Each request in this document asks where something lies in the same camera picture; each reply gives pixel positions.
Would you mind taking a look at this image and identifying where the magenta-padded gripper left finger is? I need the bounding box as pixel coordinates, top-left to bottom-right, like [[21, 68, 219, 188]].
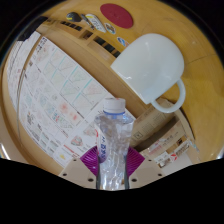
[[59, 145, 100, 190]]

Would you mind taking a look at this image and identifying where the white ceramic mug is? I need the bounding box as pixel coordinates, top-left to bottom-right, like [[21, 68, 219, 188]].
[[110, 33, 187, 114]]

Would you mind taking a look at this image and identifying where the small dark oval object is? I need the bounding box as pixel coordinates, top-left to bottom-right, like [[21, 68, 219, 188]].
[[65, 11, 83, 23]]

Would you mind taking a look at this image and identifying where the large printed wall poster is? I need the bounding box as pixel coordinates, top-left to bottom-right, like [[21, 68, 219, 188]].
[[18, 36, 138, 168]]

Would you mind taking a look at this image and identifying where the clear white-capped plastic bottle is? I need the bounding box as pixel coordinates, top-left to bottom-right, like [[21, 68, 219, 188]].
[[93, 97, 135, 191]]

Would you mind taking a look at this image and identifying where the flat round red coaster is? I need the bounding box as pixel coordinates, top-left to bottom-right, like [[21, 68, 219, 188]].
[[99, 3, 134, 29]]

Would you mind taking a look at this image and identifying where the small colourful sticker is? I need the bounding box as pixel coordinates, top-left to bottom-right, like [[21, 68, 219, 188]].
[[103, 22, 117, 35], [116, 36, 130, 48]]

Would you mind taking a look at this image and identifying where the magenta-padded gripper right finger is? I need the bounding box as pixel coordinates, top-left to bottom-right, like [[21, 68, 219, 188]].
[[123, 146, 166, 190]]

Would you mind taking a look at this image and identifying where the white oblong card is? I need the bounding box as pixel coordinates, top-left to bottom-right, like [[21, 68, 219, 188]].
[[85, 13, 108, 34]]

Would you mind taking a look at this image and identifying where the narrow printed wall poster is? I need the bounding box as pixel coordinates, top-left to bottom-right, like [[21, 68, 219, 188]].
[[5, 31, 41, 114]]

